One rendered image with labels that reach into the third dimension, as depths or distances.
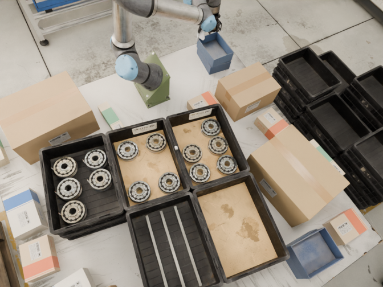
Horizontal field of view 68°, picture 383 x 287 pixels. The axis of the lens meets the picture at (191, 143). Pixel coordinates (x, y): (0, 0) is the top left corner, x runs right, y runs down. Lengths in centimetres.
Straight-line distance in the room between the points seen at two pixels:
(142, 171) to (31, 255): 60
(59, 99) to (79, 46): 156
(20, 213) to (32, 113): 48
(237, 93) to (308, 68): 96
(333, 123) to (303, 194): 107
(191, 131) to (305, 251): 80
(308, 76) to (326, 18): 153
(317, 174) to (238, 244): 51
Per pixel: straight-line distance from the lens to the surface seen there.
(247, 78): 172
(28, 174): 169
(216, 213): 136
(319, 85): 240
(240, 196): 141
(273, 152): 146
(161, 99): 172
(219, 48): 196
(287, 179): 143
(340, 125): 242
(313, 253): 154
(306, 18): 374
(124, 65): 149
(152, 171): 140
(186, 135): 148
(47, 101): 162
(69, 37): 321
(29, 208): 153
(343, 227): 164
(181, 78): 186
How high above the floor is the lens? 214
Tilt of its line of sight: 64 degrees down
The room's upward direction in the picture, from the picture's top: 11 degrees clockwise
